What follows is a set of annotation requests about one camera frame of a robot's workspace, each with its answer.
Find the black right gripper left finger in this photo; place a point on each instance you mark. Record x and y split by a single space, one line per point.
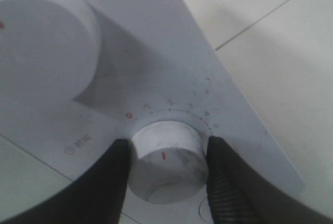
97 196

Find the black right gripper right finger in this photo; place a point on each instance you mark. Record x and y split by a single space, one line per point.
236 193

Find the white timer knob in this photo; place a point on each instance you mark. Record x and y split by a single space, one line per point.
168 163

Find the round white door button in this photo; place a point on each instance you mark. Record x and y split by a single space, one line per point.
204 211

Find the white microwave oven body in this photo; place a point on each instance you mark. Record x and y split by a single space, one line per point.
154 65

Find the upper white power knob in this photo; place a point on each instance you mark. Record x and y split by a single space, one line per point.
49 49

